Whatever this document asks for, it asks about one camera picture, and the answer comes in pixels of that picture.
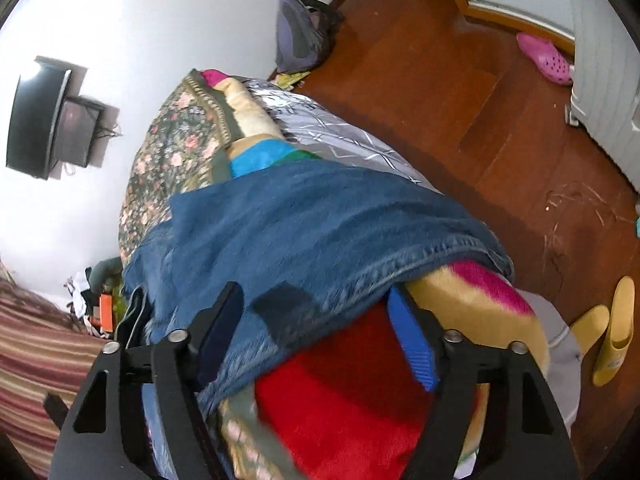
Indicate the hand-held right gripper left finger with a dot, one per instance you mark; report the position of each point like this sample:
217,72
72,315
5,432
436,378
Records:
220,332

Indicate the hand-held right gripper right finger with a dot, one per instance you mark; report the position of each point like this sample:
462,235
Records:
412,340

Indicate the blue denim jeans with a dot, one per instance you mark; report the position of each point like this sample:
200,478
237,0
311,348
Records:
300,230

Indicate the colourful plush blanket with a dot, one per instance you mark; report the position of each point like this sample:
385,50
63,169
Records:
340,385

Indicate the orange box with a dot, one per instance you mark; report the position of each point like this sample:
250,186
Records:
106,312

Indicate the pile of clutter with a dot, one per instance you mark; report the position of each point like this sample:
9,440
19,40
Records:
87,295

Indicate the yellow slipper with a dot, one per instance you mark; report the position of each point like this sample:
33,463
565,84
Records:
615,330
590,327

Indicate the floral blanket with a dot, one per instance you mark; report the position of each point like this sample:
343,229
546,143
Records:
170,150

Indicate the striped red curtain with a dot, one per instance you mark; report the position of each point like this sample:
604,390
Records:
30,360

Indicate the pink clog slipper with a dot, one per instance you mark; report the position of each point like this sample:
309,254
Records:
545,60

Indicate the purple bag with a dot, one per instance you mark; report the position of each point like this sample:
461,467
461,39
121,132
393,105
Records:
295,30

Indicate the white ribbed cabinet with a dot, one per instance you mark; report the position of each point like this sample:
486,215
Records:
605,75

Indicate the small black wall monitor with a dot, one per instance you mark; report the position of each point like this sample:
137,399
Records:
75,130

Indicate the black wall television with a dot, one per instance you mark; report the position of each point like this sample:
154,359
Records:
35,120

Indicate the wooden door frame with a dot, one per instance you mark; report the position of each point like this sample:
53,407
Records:
520,22

